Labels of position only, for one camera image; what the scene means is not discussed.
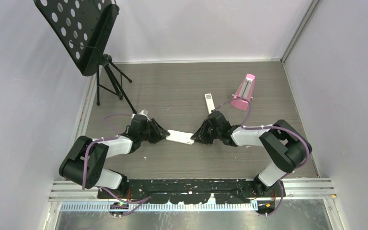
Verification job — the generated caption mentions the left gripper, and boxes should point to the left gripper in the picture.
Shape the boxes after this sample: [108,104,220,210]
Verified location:
[140,120,170,145]

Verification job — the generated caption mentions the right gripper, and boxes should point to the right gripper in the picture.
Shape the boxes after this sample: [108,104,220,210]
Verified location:
[191,120,221,146]

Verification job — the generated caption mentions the small white remote control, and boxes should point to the small white remote control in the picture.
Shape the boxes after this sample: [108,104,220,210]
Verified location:
[165,129,195,145]

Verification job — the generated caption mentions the long white remote control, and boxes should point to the long white remote control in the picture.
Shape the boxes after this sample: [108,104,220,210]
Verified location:
[204,93,215,114]

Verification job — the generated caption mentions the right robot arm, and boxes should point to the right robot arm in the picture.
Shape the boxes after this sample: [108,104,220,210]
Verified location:
[191,111,312,197]

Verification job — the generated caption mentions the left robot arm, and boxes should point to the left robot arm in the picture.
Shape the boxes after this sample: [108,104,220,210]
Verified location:
[59,111,170,198]

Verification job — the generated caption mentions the pink metronome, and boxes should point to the pink metronome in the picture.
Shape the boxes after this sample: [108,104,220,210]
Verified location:
[230,73,255,111]

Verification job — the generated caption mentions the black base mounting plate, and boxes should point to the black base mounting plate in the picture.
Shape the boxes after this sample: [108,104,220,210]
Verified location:
[98,179,285,205]

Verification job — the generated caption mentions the black perforated music stand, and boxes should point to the black perforated music stand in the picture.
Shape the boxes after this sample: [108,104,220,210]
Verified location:
[34,0,137,114]

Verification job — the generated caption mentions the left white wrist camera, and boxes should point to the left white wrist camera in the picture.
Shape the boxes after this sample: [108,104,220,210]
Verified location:
[139,109,149,119]

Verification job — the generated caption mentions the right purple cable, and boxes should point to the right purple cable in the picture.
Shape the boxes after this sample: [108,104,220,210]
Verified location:
[216,98,311,178]

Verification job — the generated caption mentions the purple cable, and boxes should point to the purple cable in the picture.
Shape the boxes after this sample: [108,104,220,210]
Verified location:
[81,114,151,205]
[216,98,311,178]

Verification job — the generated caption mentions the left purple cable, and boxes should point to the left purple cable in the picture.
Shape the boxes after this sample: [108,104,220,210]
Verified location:
[81,114,151,205]

